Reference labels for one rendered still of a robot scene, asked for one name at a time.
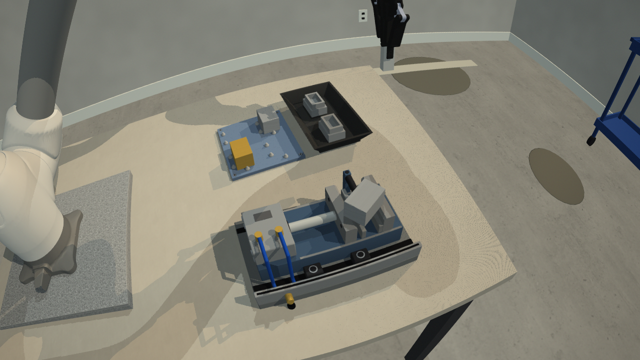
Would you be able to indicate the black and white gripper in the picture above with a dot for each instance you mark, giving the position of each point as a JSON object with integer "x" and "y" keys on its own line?
{"x": 390, "y": 23}

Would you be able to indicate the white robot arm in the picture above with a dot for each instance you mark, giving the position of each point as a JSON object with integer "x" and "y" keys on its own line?
{"x": 31, "y": 225}

